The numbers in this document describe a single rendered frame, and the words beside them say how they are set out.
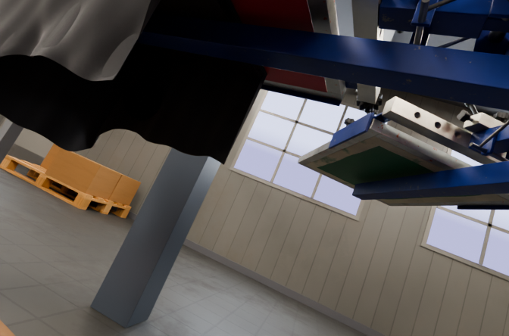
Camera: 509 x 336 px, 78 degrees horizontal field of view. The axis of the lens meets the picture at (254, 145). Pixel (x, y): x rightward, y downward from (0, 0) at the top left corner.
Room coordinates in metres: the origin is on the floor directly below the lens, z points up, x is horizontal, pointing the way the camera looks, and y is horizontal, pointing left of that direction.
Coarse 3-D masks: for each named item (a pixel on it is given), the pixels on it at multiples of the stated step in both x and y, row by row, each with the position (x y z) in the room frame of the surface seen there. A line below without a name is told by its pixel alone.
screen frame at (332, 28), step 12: (312, 0) 0.50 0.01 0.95; (324, 0) 0.49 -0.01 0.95; (312, 12) 0.53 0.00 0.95; (324, 12) 0.51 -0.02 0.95; (324, 24) 0.55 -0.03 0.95; (336, 24) 0.57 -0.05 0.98; (264, 84) 0.92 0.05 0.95; (276, 84) 0.88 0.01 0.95; (336, 84) 0.74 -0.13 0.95; (324, 96) 0.83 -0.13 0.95; (336, 96) 0.80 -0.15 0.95
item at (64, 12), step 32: (0, 0) 0.63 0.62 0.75; (32, 0) 0.60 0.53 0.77; (64, 0) 0.56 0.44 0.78; (96, 0) 0.50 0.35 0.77; (128, 0) 0.48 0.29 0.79; (160, 0) 0.47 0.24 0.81; (0, 32) 0.61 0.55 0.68; (32, 32) 0.59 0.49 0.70; (64, 32) 0.52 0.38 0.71; (96, 32) 0.49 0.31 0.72; (128, 32) 0.48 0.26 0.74; (64, 64) 0.52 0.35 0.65; (96, 64) 0.49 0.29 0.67
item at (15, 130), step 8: (8, 120) 1.07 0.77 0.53; (8, 128) 1.06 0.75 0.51; (16, 128) 1.08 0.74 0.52; (0, 136) 1.06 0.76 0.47; (8, 136) 1.07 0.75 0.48; (16, 136) 1.09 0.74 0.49; (0, 144) 1.06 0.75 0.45; (8, 144) 1.08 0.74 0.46; (0, 152) 1.08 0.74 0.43; (0, 160) 1.09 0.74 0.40
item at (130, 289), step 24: (168, 168) 1.41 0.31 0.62; (192, 168) 1.39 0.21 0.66; (216, 168) 1.52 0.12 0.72; (168, 192) 1.40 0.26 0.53; (192, 192) 1.39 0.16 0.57; (144, 216) 1.41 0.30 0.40; (168, 216) 1.39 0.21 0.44; (192, 216) 1.51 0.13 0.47; (144, 240) 1.40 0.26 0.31; (168, 240) 1.38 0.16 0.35; (120, 264) 1.41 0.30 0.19; (144, 264) 1.39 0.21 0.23; (168, 264) 1.49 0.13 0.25; (120, 288) 1.40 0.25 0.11; (144, 288) 1.37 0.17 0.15; (120, 312) 1.39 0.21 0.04; (144, 312) 1.47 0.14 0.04
